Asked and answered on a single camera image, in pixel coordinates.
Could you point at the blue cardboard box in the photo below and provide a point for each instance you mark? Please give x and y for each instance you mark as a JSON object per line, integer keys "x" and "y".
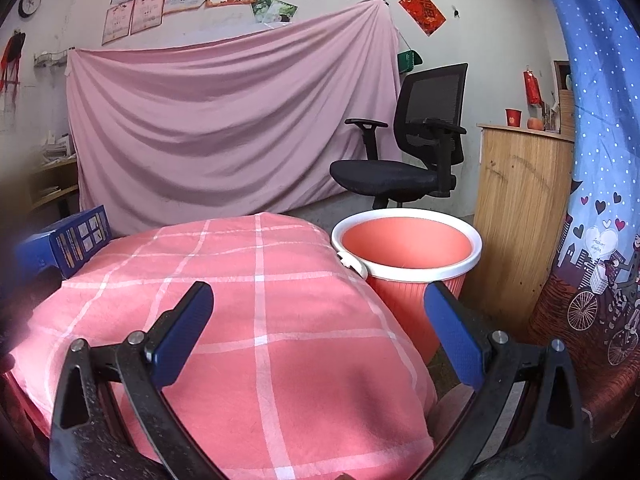
{"x": 80, "y": 240}

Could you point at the round wall clock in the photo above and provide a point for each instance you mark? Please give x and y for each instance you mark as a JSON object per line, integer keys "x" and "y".
{"x": 30, "y": 2}

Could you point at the pink hanging sheet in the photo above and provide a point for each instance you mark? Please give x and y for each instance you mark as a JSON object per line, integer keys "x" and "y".
{"x": 225, "y": 110}

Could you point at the green photo print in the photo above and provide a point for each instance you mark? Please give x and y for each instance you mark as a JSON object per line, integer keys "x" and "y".
{"x": 260, "y": 7}
{"x": 282, "y": 12}

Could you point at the red tassel wall hanging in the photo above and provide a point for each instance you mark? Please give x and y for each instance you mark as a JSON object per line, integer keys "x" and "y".
{"x": 12, "y": 55}

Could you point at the blue dotted printed curtain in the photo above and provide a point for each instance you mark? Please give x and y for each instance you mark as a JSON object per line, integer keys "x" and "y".
{"x": 605, "y": 135}

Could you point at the red hanging ornament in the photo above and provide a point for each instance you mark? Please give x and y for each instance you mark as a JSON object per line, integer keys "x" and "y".
{"x": 533, "y": 87}

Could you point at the pink bucket with white rim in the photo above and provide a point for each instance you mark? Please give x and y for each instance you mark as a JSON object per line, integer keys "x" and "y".
{"x": 405, "y": 245}

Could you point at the stack of books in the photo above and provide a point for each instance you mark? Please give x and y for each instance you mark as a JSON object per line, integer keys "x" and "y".
{"x": 59, "y": 149}

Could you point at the black mesh office chair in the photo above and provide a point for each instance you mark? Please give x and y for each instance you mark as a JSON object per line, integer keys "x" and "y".
{"x": 390, "y": 175}

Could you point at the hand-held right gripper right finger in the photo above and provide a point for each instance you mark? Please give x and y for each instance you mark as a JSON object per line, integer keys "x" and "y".
{"x": 452, "y": 337}

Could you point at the pink plaid blanket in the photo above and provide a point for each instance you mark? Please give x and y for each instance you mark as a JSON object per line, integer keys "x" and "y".
{"x": 280, "y": 335}

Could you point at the green dustpan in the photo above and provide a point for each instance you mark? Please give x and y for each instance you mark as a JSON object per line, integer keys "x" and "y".
{"x": 408, "y": 60}

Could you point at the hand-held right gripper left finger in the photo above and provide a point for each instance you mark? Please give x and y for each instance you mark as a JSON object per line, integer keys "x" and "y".
{"x": 182, "y": 332}

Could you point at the wooden cabinet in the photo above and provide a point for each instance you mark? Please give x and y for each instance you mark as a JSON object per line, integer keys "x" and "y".
{"x": 520, "y": 220}

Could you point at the red diamond wall decoration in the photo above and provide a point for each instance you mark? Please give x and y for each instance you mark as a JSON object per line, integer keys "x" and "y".
{"x": 422, "y": 11}

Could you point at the orange fruit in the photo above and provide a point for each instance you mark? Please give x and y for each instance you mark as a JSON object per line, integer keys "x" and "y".
{"x": 534, "y": 123}

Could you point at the wooden wall shelf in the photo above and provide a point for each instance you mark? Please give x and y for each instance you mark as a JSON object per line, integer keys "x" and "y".
{"x": 55, "y": 175}

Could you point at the brown wooden box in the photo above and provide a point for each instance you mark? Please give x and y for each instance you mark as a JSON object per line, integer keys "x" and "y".
{"x": 566, "y": 112}

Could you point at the papers in shelf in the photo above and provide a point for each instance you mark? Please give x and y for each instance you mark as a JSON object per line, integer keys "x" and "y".
{"x": 50, "y": 191}

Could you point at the red cup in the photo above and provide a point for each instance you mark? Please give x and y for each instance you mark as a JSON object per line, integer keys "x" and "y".
{"x": 513, "y": 117}

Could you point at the dark wooden picture frame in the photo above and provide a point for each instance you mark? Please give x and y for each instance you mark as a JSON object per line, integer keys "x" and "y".
{"x": 560, "y": 75}

